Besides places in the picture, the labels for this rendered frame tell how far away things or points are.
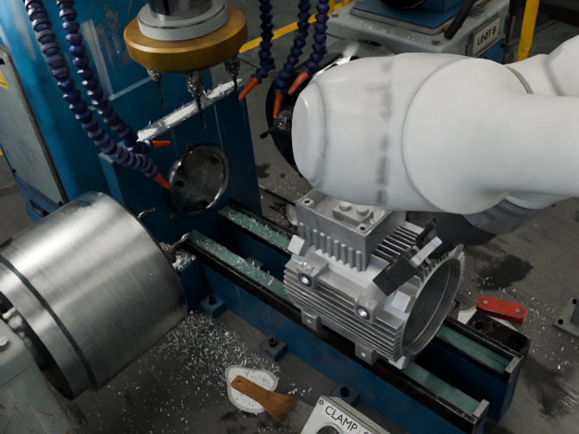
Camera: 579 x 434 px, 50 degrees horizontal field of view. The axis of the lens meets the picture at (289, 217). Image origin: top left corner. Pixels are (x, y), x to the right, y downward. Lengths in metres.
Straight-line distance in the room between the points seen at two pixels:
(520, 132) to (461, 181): 0.06
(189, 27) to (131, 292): 0.37
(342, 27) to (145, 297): 0.74
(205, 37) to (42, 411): 0.53
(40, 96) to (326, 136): 0.73
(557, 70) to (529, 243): 0.86
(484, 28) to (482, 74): 0.94
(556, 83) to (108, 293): 0.59
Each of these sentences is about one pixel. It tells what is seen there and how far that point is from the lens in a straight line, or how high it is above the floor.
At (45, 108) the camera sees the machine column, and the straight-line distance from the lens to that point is 1.09.
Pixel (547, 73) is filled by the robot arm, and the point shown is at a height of 1.46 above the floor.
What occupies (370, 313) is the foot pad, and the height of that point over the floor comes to 1.07.
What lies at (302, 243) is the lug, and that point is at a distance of 0.89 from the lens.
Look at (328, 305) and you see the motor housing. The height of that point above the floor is 1.03.
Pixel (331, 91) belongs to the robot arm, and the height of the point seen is 1.49.
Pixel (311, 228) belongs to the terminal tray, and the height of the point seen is 1.11.
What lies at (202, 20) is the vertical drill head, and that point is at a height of 1.36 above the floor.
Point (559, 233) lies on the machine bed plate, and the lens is 1.39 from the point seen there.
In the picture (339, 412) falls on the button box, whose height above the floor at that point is 1.08.
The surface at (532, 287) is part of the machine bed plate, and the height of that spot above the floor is 0.80.
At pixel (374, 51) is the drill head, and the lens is 1.23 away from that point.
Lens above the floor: 1.70
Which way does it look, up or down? 40 degrees down
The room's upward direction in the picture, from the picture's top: 6 degrees counter-clockwise
